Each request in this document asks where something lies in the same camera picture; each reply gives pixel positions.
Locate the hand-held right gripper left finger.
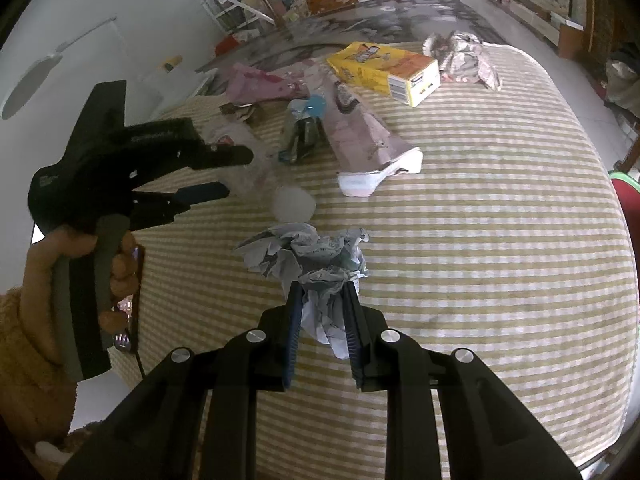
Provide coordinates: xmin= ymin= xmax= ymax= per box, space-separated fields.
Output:
xmin=57 ymin=282 xmax=306 ymax=480

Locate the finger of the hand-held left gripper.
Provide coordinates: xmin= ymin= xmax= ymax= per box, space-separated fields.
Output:
xmin=132 ymin=182 xmax=231 ymax=227
xmin=175 ymin=144 xmax=254 ymax=172

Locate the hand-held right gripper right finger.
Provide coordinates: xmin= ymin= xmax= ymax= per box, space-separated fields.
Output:
xmin=341 ymin=284 xmax=583 ymax=480

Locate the white paper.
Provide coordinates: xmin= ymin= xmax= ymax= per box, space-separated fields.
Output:
xmin=232 ymin=225 xmax=371 ymax=360

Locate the short pink wrapper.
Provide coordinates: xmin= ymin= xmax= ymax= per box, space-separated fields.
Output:
xmin=227 ymin=60 xmax=326 ymax=104

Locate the clear plastic cup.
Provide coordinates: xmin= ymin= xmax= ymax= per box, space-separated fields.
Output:
xmin=210 ymin=125 xmax=317 ymax=223

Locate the long pink wrapper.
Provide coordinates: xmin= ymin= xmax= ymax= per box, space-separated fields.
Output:
xmin=320 ymin=82 xmax=424 ymax=197

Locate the yellow snack box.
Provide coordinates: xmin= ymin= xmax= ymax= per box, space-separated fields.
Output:
xmin=326 ymin=41 xmax=442 ymax=108

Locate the newspaper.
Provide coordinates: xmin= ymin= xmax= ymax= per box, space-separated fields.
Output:
xmin=422 ymin=30 xmax=502 ymax=92

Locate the red bucket with green rim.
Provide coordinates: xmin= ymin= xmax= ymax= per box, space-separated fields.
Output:
xmin=609 ymin=170 xmax=640 ymax=222

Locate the person's left hand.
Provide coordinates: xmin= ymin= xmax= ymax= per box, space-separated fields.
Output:
xmin=20 ymin=226 xmax=139 ymax=365

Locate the brown snack wrapper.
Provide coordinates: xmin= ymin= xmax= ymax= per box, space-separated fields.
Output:
xmin=220 ymin=102 xmax=261 ymax=126

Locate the white floor box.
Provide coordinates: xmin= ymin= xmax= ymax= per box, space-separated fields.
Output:
xmin=142 ymin=67 xmax=218 ymax=116

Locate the red floor container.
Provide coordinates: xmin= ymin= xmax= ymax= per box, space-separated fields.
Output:
xmin=216 ymin=34 xmax=246 ymax=56

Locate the striped table cover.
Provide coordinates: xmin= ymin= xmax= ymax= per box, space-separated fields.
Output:
xmin=107 ymin=40 xmax=640 ymax=480

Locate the patterned grey rug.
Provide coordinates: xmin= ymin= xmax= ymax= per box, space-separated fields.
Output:
xmin=197 ymin=0 xmax=508 ymax=73

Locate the television cabinet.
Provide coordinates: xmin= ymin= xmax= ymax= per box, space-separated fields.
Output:
xmin=477 ymin=0 xmax=586 ymax=58

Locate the white wire rack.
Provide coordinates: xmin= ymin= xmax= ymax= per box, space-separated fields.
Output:
xmin=200 ymin=0 xmax=276 ymax=36

